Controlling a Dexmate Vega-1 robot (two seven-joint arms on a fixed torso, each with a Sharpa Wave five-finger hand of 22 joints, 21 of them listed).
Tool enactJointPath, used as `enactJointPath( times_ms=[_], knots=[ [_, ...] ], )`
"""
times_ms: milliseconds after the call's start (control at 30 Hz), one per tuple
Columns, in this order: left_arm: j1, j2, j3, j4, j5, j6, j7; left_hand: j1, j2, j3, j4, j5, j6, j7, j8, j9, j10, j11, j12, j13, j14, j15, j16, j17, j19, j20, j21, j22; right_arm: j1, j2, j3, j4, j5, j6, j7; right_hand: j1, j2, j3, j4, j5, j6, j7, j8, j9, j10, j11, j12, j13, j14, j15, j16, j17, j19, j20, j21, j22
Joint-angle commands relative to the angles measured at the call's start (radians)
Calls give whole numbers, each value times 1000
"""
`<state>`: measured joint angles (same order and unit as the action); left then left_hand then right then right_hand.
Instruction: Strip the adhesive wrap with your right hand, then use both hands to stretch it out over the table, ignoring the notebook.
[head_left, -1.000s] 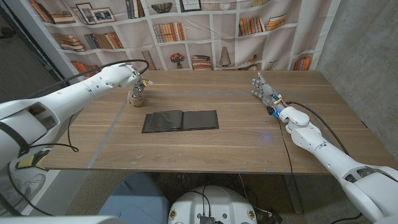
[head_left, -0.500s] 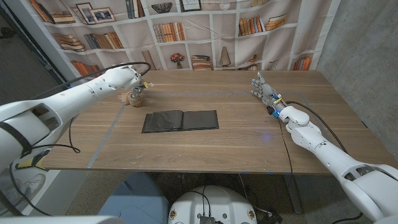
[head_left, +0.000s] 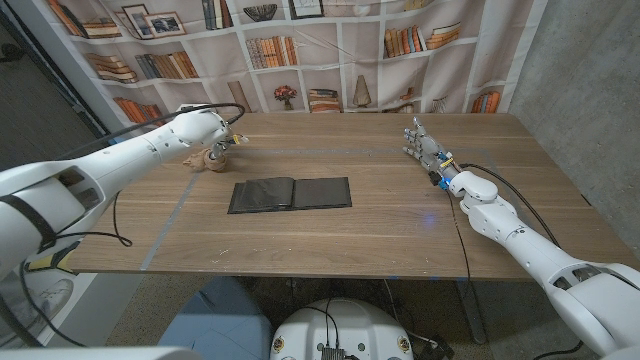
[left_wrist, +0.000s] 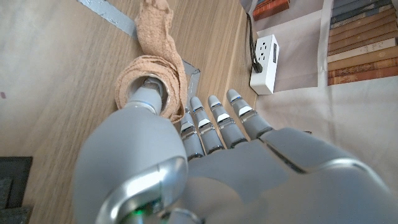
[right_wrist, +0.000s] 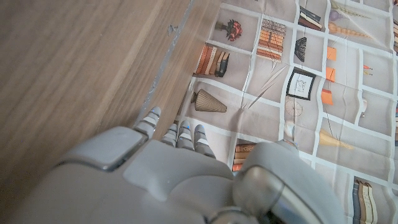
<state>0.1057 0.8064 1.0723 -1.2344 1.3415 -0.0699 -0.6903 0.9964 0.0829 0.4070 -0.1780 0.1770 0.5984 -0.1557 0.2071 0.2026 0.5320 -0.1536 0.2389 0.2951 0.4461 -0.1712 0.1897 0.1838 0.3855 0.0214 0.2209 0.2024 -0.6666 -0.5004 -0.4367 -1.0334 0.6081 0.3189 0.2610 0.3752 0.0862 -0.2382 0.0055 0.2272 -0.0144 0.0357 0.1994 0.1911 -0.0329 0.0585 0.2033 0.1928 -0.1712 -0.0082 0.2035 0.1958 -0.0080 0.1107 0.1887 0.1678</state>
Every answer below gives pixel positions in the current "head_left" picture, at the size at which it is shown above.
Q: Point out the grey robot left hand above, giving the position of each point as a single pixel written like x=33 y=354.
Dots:
x=218 y=154

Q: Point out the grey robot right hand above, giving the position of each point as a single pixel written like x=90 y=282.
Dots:
x=430 y=152

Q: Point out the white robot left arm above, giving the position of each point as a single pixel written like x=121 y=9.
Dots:
x=100 y=170

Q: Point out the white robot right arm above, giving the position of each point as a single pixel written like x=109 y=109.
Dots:
x=540 y=255

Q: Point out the black open notebook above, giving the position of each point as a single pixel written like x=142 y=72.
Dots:
x=300 y=194

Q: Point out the printed bookshelf backdrop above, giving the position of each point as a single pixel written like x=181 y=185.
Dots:
x=350 y=60

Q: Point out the grey table leg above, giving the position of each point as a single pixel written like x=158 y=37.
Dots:
x=472 y=315

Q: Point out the white floor sheet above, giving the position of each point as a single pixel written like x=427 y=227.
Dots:
x=82 y=290

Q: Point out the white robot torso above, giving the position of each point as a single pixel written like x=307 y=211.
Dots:
x=345 y=330

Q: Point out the black power adapter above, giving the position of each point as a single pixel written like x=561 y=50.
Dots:
x=432 y=350

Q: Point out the yellow and black floor item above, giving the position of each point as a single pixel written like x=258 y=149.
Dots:
x=50 y=261

